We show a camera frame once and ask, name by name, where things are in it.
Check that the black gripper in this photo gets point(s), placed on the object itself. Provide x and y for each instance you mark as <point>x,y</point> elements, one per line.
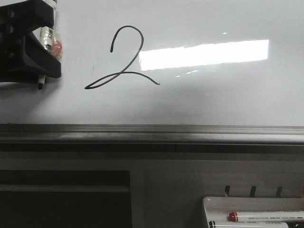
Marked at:
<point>22,57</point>

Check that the black whiteboard marker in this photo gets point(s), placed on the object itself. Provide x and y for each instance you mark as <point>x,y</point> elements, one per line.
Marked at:
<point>47,33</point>

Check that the red round magnet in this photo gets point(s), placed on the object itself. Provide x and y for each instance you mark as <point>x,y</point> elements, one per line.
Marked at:
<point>57,47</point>

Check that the white whiteboard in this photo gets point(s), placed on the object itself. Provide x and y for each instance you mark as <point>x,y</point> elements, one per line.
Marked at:
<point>201,62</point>

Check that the grey aluminium whiteboard ledge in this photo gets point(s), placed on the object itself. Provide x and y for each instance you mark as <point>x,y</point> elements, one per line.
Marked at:
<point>13,135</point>

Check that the white marker tray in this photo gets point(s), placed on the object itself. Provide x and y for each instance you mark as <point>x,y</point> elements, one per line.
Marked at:
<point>218,208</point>

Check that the black capped marker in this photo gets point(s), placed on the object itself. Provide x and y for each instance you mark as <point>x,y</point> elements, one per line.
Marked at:
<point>228,224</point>

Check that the red capped marker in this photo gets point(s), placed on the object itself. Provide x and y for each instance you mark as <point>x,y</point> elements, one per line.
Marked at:
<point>266,216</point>

